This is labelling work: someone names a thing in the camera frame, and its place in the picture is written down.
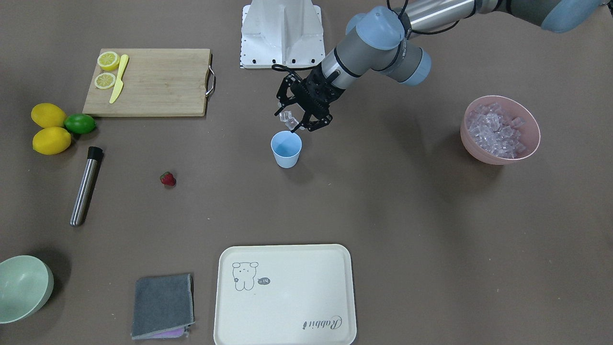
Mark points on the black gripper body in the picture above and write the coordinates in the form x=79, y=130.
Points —
x=318, y=92

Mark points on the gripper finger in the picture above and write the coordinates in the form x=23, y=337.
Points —
x=285, y=95
x=312, y=125

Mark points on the clear ice cube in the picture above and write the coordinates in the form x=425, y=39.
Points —
x=290, y=121

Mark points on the red strawberry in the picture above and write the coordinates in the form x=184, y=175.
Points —
x=168, y=179

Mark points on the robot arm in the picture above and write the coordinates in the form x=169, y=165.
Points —
x=379, y=40

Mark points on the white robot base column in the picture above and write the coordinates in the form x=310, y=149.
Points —
x=281, y=32

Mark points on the light blue plastic cup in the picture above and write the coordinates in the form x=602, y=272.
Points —
x=286, y=147

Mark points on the pile of clear ice cubes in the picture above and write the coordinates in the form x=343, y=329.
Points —
x=496, y=130

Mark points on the wooden cutting board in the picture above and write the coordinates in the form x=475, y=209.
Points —
x=157, y=82

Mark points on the yellow plastic knife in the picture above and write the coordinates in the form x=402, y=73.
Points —
x=119, y=83

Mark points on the cream serving tray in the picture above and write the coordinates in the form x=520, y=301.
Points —
x=285, y=295

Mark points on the upper lemon half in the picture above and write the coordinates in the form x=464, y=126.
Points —
x=108, y=61

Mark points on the lemon half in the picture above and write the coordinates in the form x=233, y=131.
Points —
x=104, y=81
x=108, y=61

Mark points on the lower lemon half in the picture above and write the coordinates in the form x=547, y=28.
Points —
x=104, y=81

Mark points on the pink bowl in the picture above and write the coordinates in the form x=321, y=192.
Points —
x=531, y=135

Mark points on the green lime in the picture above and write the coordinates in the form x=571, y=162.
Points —
x=80, y=124

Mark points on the grey folded cloth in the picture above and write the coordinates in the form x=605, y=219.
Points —
x=163, y=307

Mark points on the lower whole yellow lemon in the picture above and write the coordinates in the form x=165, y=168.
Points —
x=51, y=140

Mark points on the whole yellow lemon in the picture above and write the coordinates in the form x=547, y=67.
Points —
x=48, y=115
x=51, y=140

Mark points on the upper whole yellow lemon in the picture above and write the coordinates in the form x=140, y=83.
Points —
x=48, y=115

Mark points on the light green bowl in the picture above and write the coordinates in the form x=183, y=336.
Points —
x=26, y=283

